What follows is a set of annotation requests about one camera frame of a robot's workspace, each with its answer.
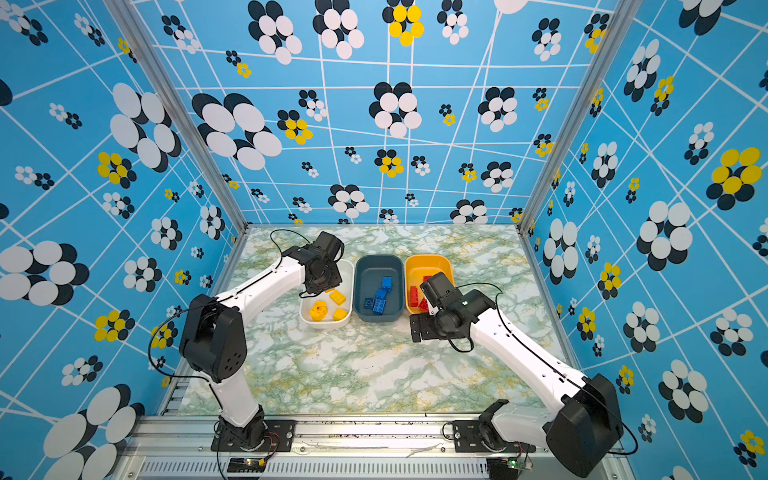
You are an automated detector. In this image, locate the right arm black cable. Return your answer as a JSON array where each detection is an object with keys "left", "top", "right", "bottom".
[{"left": 455, "top": 281, "right": 640, "bottom": 457}]

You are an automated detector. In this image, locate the dark teal plastic bin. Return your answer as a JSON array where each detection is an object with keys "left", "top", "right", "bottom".
[{"left": 353, "top": 254, "right": 405, "bottom": 323}]

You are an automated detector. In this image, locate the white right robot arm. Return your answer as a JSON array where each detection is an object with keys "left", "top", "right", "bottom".
[{"left": 410, "top": 272, "right": 624, "bottom": 478}]

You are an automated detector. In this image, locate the white plastic bin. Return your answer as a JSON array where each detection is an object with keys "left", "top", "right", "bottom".
[{"left": 300, "top": 259, "right": 355, "bottom": 330}]

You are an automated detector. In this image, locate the aluminium front rail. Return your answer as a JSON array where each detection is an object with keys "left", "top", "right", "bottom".
[{"left": 113, "top": 413, "right": 631, "bottom": 480}]

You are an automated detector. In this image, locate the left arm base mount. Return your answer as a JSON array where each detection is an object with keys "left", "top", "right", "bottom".
[{"left": 210, "top": 417, "right": 297, "bottom": 453}]

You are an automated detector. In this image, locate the aluminium corner post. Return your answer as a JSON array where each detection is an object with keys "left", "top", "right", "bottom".
[
  {"left": 104, "top": 0, "right": 250, "bottom": 235},
  {"left": 518, "top": 0, "right": 643, "bottom": 235}
]

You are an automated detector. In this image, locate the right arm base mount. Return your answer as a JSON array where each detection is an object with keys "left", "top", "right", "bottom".
[{"left": 445, "top": 420, "right": 537, "bottom": 455}]

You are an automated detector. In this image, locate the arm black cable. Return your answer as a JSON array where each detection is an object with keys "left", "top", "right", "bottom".
[
  {"left": 268, "top": 228, "right": 313, "bottom": 259},
  {"left": 455, "top": 281, "right": 640, "bottom": 457}
]

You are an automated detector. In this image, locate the aluminium corner post right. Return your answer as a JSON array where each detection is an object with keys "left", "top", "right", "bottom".
[{"left": 518, "top": 0, "right": 643, "bottom": 235}]

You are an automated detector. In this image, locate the yellow plastic bin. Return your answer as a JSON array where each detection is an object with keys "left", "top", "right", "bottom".
[{"left": 404, "top": 254, "right": 454, "bottom": 314}]

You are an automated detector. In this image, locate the aluminium corner post left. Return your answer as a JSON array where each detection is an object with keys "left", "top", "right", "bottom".
[{"left": 104, "top": 0, "right": 250, "bottom": 235}]

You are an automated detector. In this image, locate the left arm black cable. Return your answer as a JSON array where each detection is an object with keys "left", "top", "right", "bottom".
[{"left": 268, "top": 228, "right": 313, "bottom": 259}]

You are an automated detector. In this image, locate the yellow tall lego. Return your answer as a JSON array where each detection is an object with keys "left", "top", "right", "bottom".
[{"left": 332, "top": 308, "right": 349, "bottom": 321}]

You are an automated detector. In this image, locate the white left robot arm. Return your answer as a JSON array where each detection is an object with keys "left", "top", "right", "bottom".
[{"left": 179, "top": 231, "right": 345, "bottom": 451}]

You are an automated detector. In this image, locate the yellow round lego piece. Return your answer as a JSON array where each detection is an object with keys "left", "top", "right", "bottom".
[{"left": 310, "top": 300, "right": 328, "bottom": 322}]

